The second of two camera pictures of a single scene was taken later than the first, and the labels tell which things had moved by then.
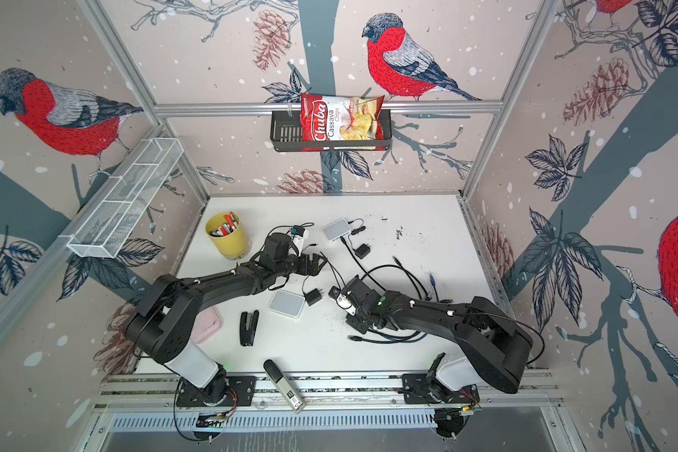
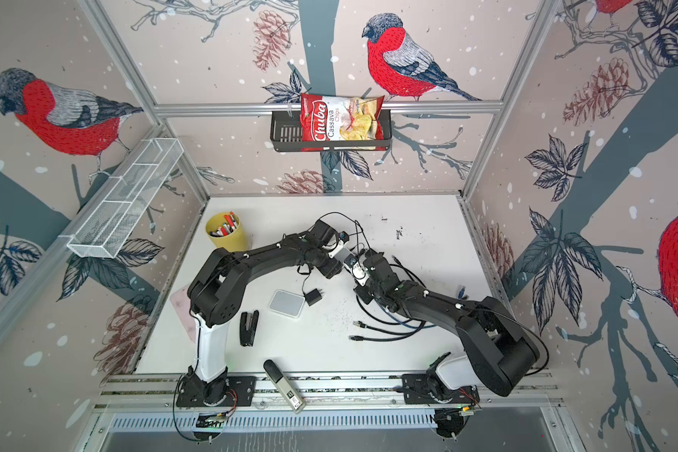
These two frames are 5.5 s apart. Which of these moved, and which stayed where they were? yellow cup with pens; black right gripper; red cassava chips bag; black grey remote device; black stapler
Moved: black right gripper
Stayed: black stapler; yellow cup with pens; red cassava chips bag; black grey remote device
